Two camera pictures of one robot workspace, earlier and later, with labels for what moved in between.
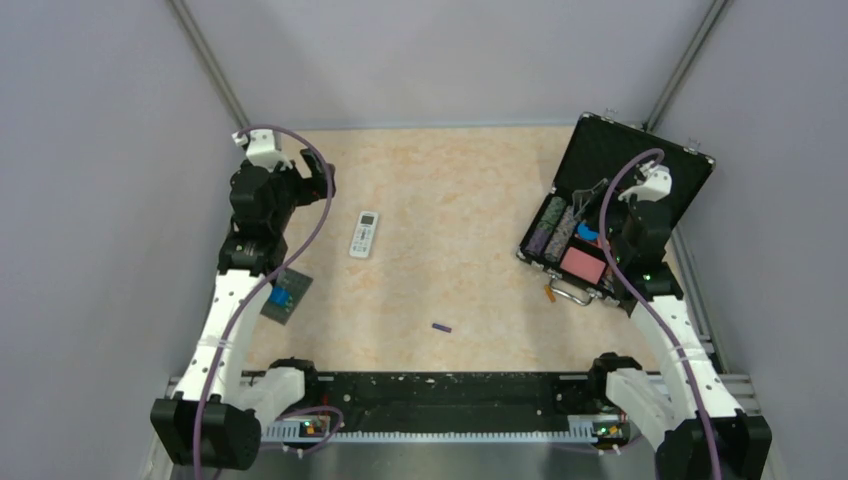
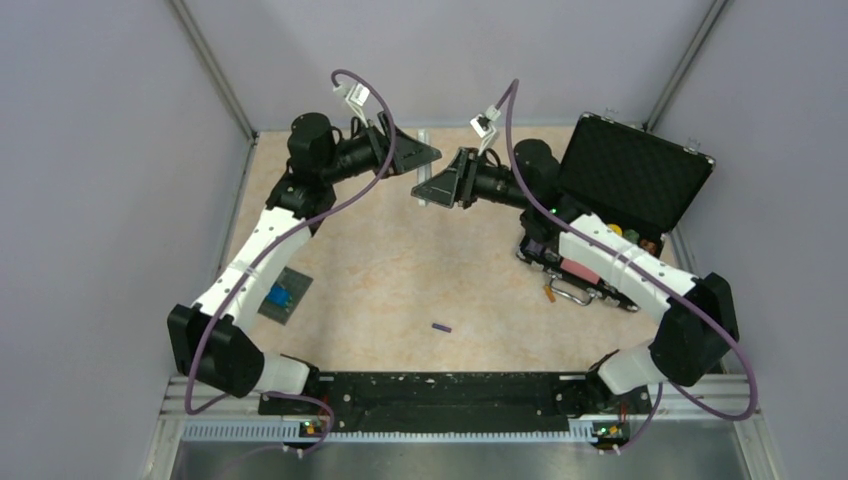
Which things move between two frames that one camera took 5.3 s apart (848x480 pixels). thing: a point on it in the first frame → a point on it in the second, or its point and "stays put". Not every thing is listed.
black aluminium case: x=572 y=236 stays put
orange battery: x=550 y=294 stays put
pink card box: x=583 y=265 stays put
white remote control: x=364 y=234 → x=424 y=171
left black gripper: x=312 y=188 → x=409 y=154
